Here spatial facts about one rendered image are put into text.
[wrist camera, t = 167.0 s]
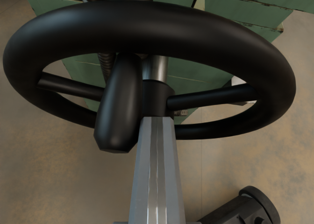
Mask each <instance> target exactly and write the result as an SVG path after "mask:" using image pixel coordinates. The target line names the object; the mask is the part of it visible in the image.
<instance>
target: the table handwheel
mask: <svg viewBox="0 0 314 224"><path fill-rule="evenodd" d="M93 53H140V54H148V56H147V58H146V59H144V60H143V62H142V79H143V107H142V118H143V117H171V118H172V119H173V120H174V111H180V110H186V109H192V108H198V107H204V106H210V105H222V104H230V103H239V102H247V101H256V100H257V101H256V103H255V104H254V105H253V106H251V107H250V108H249V109H247V110H245V111H243V112H242V113H239V114H237V115H234V116H231V117H228V118H225V119H221V120H216V121H211V122H205V123H197V124H181V125H174V128H175V136H176V140H204V139H216V138H224V137H230V136H236V135H240V134H245V133H249V132H253V131H255V130H258V129H261V128H263V127H265V126H267V125H269V124H271V123H273V122H275V121H276V120H278V119H279V118H280V117H282V116H283V115H284V114H285V113H286V112H287V110H288V109H289V108H290V106H291V105H292V103H293V100H294V97H295V94H296V79H295V75H294V72H293V70H292V68H291V66H290V64H289V63H288V61H287V60H286V58H285V57H284V55H283V54H282V53H281V52H280V51H279V50H278V49H277V48H276V47H275V46H274V45H272V44H271V43H270V42H269V41H267V40H266V39H264V38H263V37H262V36H260V35H258V34H257V33H255V32H253V31H252V30H250V29H248V28H247V27H245V26H243V25H241V24H239V23H237V22H234V21H232V20H229V19H227V18H224V17H222V16H219V15H216V14H213V13H210V12H207V11H203V10H199V9H195V8H192V7H186V6H182V5H177V4H171V3H164V2H158V1H148V0H99V1H90V2H84V3H78V4H74V5H69V6H65V7H61V8H58V9H55V10H52V11H48V12H46V13H43V14H41V15H39V16H37V17H35V18H33V19H31V20H29V21H28V22H27V23H25V24H24V25H22V26H21V27H20V28H19V29H18V30H17V31H16V32H15V33H14V34H13V35H12V36H11V37H10V39H9V40H8V42H7V44H6V47H5V49H4V53H3V69H4V72H5V75H6V77H7V79H8V81H9V83H10V84H11V86H12V87H13V88H14V89H15V90H16V91H17V92H18V93H19V94H20V95H21V96H22V97H23V98H25V99H26V100H27V101H29V102H30V103H31V104H33V105H35V106H36V107H38V108H40V109H42V110H44V111H46V112H48V113H50V114H52V115H54V116H57V117H59V118H62V119H65V120H67V121H70V122H72V123H75V124H79V125H82V126H86V127H89V128H93V129H94V128H95V122H96V116H97V112H95V111H92V110H89V109H87V108H84V107H82V106H80V105H78V104H76V103H74V102H71V101H70V100H68V99H66V98H64V97H63V96H61V95H60V94H58V93H57V92H59V93H63V94H68V95H73V96H77V97H81V98H86V99H90V100H94V101H98V102H101V98H102V95H103V92H104V89H105V88H102V87H98V86H94V85H90V84H85V83H82V82H79V81H75V80H72V79H68V78H65V77H61V76H57V75H54V74H50V73H47V72H43V69H44V68H45V67H46V66H48V65H49V64H50V63H53V62H55V61H58V60H61V59H64V58H68V57H72V56H78V55H84V54H93ZM169 57H173V58H179V59H184V60H188V61H192V62H196V63H201V64H205V65H208V66H211V67H214V68H217V69H220V70H223V71H225V72H227V73H230V74H232V75H234V76H236V77H238V78H240V79H242V80H243V81H245V82H247V83H244V84H238V85H233V86H228V87H223V88H218V89H213V90H208V91H199V92H193V93H186V94H179V95H176V93H175V91H174V90H173V89H172V88H171V87H170V86H169V85H168V84H167V73H168V62H169Z"/></svg>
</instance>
